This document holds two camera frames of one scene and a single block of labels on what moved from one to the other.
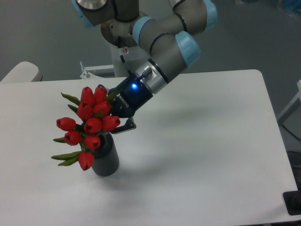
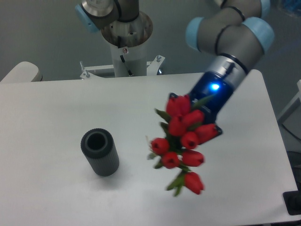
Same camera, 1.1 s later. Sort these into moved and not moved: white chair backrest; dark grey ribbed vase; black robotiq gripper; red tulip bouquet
Moved: black robotiq gripper; red tulip bouquet
Not moved: dark grey ribbed vase; white chair backrest
